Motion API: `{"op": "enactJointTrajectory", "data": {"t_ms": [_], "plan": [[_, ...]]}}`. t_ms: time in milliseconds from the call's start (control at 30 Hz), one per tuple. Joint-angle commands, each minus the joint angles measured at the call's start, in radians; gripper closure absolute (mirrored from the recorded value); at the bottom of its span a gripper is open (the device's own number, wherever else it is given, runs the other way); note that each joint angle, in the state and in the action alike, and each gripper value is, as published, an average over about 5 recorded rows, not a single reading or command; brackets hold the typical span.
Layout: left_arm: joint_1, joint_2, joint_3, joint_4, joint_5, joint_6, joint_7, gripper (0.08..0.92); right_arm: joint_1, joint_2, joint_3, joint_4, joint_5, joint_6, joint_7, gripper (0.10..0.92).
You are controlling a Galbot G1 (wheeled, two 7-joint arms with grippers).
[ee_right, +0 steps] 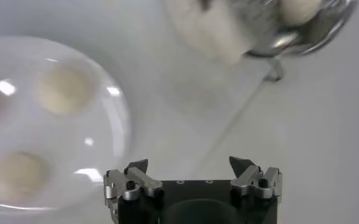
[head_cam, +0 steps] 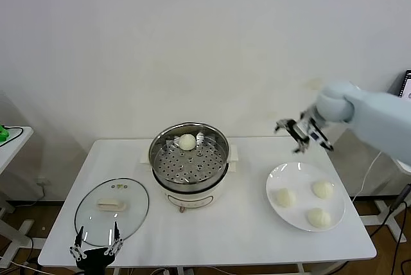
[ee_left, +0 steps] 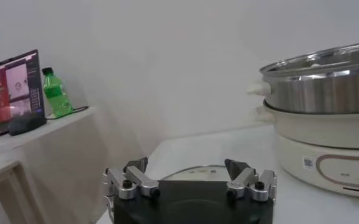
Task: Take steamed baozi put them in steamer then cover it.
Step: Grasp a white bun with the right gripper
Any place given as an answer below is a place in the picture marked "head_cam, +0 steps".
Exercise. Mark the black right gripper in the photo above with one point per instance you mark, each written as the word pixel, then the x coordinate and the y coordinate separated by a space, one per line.
pixel 303 128

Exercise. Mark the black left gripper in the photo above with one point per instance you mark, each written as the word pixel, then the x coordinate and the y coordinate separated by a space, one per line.
pixel 94 259

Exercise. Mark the white steamed baozi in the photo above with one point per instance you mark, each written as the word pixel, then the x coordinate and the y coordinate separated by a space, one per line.
pixel 322 189
pixel 285 198
pixel 318 219
pixel 187 142

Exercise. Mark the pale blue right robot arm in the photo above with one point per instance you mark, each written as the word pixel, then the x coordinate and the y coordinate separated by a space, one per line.
pixel 372 117

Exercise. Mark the perforated steel steamer basket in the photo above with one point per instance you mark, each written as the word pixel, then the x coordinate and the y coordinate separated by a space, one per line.
pixel 192 165

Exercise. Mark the round glass pot lid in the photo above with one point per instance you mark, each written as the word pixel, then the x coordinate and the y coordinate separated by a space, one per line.
pixel 131 191

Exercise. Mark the white round plate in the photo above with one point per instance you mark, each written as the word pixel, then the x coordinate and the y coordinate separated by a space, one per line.
pixel 298 214

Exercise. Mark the cream electric cooker pot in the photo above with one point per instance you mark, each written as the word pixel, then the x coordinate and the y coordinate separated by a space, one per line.
pixel 189 201

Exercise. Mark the open black laptop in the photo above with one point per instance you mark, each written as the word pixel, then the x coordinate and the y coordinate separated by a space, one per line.
pixel 406 83

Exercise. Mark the green plastic bottle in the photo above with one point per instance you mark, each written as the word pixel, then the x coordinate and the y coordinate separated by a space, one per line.
pixel 2 133

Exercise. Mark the white wall socket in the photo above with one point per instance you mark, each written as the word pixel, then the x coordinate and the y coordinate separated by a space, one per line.
pixel 41 181

